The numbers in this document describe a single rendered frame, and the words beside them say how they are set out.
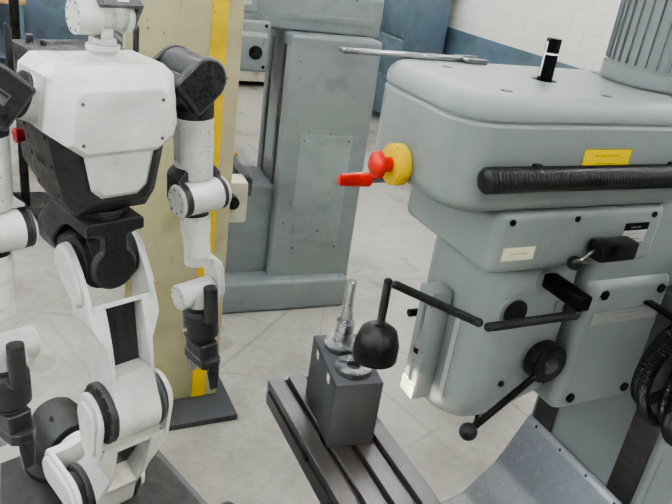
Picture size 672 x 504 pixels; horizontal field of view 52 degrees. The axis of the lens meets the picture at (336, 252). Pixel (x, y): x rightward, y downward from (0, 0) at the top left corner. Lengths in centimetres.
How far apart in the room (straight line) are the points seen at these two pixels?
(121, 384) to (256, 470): 149
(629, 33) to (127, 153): 92
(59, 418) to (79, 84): 103
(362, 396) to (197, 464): 145
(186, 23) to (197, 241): 114
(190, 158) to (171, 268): 137
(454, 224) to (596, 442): 73
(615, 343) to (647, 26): 52
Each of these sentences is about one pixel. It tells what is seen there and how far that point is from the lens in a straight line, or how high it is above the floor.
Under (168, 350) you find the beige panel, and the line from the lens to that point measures 312.
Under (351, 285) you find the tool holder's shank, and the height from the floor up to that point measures 128.
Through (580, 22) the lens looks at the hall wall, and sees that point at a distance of 714.
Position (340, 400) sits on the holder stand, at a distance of 166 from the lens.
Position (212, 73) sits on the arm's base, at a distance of 153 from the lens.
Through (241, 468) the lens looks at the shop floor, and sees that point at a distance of 301.
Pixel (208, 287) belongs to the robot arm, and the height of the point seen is 123.
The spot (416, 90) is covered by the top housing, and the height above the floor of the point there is 187.
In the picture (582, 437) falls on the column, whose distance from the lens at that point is 165.
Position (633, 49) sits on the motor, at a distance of 120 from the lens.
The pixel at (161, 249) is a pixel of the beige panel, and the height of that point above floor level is 80.
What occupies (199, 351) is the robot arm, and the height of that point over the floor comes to 104.
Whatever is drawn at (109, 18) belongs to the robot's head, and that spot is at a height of 185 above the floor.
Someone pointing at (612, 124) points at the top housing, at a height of 186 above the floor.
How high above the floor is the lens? 205
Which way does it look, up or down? 25 degrees down
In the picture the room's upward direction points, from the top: 8 degrees clockwise
